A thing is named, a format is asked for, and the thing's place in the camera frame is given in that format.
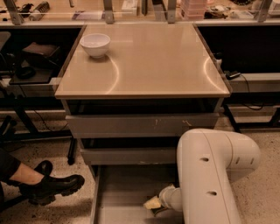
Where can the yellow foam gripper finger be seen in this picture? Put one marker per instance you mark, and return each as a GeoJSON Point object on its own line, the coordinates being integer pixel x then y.
{"type": "Point", "coordinates": [153, 203]}

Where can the green and yellow sponge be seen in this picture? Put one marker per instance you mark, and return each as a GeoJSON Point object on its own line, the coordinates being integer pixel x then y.
{"type": "Point", "coordinates": [156, 211]}

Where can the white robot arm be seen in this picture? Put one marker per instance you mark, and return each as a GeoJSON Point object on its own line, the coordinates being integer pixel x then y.
{"type": "Point", "coordinates": [208, 161]}

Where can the grey open bottom drawer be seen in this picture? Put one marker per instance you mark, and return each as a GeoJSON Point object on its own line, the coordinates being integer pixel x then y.
{"type": "Point", "coordinates": [121, 191]}

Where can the grey middle drawer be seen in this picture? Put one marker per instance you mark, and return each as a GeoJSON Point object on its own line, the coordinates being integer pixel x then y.
{"type": "Point", "coordinates": [129, 156]}

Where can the grey top drawer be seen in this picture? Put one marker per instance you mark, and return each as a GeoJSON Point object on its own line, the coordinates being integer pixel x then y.
{"type": "Point", "coordinates": [108, 126]}

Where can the grey drawer cabinet with counter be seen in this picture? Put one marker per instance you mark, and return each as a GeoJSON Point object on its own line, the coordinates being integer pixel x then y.
{"type": "Point", "coordinates": [149, 69]}

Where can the black table leg left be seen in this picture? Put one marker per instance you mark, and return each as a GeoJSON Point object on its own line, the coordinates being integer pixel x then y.
{"type": "Point", "coordinates": [71, 152]}

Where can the black table leg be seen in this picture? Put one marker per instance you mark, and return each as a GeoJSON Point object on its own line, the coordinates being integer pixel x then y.
{"type": "Point", "coordinates": [231, 118]}
{"type": "Point", "coordinates": [71, 152]}

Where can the black chunky shoe front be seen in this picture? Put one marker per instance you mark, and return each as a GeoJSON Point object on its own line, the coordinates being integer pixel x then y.
{"type": "Point", "coordinates": [45, 191]}

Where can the black shoe behind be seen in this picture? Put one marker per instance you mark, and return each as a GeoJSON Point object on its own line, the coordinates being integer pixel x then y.
{"type": "Point", "coordinates": [45, 168]}

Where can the black table leg right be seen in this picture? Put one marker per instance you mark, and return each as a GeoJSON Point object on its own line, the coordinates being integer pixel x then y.
{"type": "Point", "coordinates": [231, 118]}

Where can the person's leg in black trousers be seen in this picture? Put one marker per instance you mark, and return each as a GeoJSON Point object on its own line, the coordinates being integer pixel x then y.
{"type": "Point", "coordinates": [11, 169]}

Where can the white ceramic bowl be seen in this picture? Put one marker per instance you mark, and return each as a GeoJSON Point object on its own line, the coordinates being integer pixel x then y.
{"type": "Point", "coordinates": [96, 44]}

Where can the black device on left shelf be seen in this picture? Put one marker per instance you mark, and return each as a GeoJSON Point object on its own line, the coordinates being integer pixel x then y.
{"type": "Point", "coordinates": [36, 64]}

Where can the pink stacked box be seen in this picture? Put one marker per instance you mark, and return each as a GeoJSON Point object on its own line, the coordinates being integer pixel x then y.
{"type": "Point", "coordinates": [193, 9]}

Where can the small black adapter with cable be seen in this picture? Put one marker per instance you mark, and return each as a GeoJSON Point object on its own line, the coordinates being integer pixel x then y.
{"type": "Point", "coordinates": [232, 75]}

